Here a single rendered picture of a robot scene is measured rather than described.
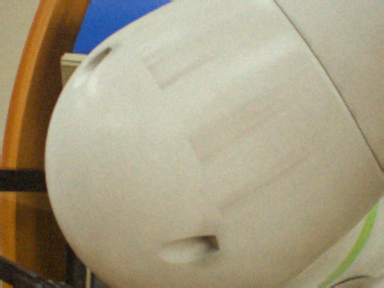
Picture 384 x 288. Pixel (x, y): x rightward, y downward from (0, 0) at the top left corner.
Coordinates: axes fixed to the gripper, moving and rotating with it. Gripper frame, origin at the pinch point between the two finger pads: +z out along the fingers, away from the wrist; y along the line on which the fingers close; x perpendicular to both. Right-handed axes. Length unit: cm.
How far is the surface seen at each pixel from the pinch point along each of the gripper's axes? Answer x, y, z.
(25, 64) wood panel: -21.4, -17.0, 11.6
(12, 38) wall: -26, -69, 47
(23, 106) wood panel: -16.6, -17.0, 10.2
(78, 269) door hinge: 1.2, -25.9, 3.5
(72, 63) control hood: -22.0, -14.7, 3.1
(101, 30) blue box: -25.8, -15.2, 1.0
